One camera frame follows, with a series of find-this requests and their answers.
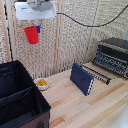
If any woven folding screen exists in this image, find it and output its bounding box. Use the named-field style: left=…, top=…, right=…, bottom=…
left=0, top=0, right=128, bottom=80

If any red plastic cup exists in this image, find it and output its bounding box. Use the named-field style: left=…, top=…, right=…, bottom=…
left=23, top=25, right=40, bottom=45

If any black cable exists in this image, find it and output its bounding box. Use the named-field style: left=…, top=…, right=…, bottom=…
left=55, top=3, right=128, bottom=28

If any black fabric storage box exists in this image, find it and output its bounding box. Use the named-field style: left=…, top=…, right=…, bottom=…
left=0, top=59, right=52, bottom=128

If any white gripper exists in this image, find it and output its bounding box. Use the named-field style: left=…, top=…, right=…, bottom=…
left=14, top=1, right=58, bottom=34

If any dark blue book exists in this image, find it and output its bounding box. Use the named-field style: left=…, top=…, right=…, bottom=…
left=69, top=62, right=95, bottom=97

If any white bowl with yellow food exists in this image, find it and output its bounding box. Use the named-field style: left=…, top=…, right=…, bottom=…
left=33, top=77, right=51, bottom=91

